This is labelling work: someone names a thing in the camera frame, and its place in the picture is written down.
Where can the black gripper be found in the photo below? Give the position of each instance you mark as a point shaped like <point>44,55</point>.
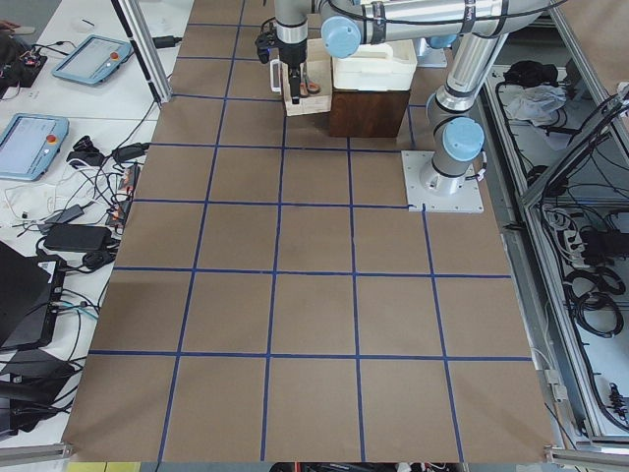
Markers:
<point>293,57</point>

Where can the orange grey scissors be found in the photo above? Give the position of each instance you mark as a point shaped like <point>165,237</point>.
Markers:
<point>308,87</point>

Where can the wooden drawer with white handle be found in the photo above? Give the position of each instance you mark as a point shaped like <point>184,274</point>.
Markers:
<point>319,71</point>

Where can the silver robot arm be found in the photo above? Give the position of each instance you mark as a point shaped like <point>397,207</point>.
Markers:
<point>481,26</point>

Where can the dark brown drawer cabinet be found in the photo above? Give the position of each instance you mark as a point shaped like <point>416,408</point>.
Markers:
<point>367,114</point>

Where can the white plastic tray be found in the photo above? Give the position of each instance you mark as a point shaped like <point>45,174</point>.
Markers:
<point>389,66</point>

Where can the far blue teach pendant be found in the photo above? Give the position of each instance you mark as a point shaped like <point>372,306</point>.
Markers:
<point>93,61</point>

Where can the blue teach pendant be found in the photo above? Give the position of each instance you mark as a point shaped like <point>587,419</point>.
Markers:
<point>93,61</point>
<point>29,144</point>

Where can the brown paper table mat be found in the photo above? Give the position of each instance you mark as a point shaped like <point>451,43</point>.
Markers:
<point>274,299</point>

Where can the crumpled white cloth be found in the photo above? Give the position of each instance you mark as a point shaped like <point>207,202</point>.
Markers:
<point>537,105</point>

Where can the near blue teach pendant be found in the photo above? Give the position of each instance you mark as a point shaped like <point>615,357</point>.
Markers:
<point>29,144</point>

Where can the large black power brick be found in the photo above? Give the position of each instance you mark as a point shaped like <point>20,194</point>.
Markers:
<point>76,238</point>

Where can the black laptop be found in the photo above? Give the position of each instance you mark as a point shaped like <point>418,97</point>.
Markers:
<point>30,286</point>

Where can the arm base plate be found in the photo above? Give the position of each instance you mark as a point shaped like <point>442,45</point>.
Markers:
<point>428,190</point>

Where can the aluminium frame post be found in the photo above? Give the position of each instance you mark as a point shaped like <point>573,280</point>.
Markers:
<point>132,20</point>

